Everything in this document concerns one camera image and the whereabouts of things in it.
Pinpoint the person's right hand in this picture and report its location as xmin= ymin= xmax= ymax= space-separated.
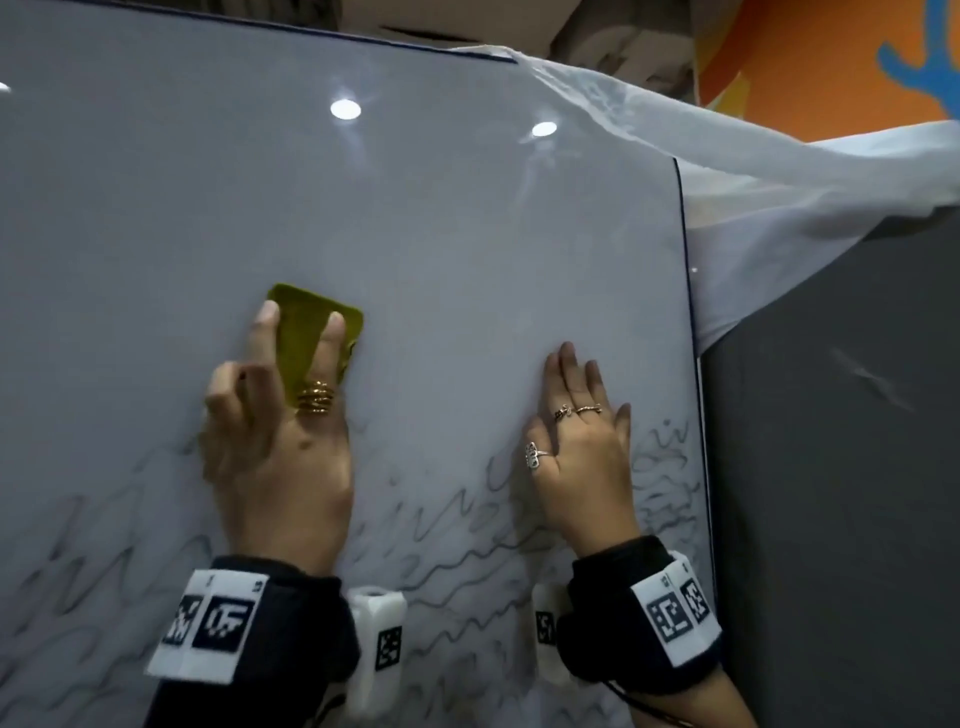
xmin=523 ymin=341 xmax=646 ymax=561

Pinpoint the person's left hand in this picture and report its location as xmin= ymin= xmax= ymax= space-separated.
xmin=198 ymin=299 xmax=356 ymax=580

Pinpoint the yellow and black whiteboard eraser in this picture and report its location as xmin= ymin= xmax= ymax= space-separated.
xmin=266 ymin=282 xmax=367 ymax=413

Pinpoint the large scribbled whiteboard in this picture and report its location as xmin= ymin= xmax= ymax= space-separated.
xmin=0 ymin=0 xmax=719 ymax=728

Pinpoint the black wristband with marker tag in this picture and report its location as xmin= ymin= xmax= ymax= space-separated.
xmin=142 ymin=554 xmax=362 ymax=728
xmin=558 ymin=534 xmax=724 ymax=686

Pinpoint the grey partition panel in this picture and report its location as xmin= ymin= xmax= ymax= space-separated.
xmin=697 ymin=209 xmax=960 ymax=728

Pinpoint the white cloth sheet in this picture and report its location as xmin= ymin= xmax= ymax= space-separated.
xmin=449 ymin=44 xmax=960 ymax=355

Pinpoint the gold stacked ring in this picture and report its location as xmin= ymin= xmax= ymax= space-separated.
xmin=294 ymin=380 xmax=336 ymax=418

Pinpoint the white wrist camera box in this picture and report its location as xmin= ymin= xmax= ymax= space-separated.
xmin=530 ymin=581 xmax=576 ymax=685
xmin=341 ymin=587 xmax=409 ymax=722

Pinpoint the thin black cable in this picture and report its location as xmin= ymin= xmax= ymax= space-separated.
xmin=311 ymin=693 xmax=351 ymax=728
xmin=607 ymin=678 xmax=700 ymax=728

